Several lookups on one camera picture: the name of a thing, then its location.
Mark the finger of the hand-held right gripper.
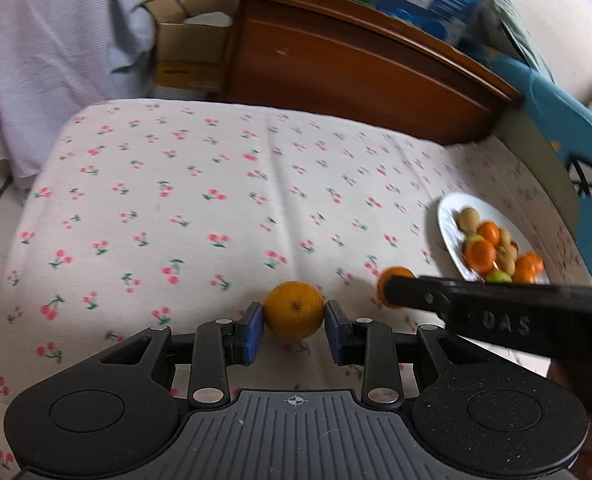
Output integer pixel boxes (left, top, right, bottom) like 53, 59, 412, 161
383, 275, 449, 318

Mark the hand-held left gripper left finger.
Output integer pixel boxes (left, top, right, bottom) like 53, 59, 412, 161
93, 302, 265, 410

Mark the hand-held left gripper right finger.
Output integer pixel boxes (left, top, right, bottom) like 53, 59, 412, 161
325, 301, 496, 410

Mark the small orange mandarin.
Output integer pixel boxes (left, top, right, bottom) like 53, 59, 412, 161
464, 240, 497, 275
263, 281, 325, 341
477, 221, 501, 247
513, 252, 545, 283
376, 266, 417, 308

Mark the white plate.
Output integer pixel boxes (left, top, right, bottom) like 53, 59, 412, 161
437, 192, 551, 285

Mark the cherry print tablecloth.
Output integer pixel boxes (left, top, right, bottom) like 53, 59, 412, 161
0, 99, 592, 480

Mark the olive grey cushion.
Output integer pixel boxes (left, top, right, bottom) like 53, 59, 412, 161
493, 102, 584, 266

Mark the blue star print blanket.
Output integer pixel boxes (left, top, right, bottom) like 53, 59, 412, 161
493, 55, 592, 281

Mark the brown wooden nightstand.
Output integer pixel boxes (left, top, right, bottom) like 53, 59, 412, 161
223, 0, 521, 146

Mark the grey-green pillow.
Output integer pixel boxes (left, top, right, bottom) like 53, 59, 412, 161
468, 0, 556, 86

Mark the brown cardboard box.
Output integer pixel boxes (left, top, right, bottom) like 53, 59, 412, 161
143, 0, 241, 93

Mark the light blue striped cloth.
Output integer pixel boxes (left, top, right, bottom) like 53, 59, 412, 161
0, 0, 177, 181

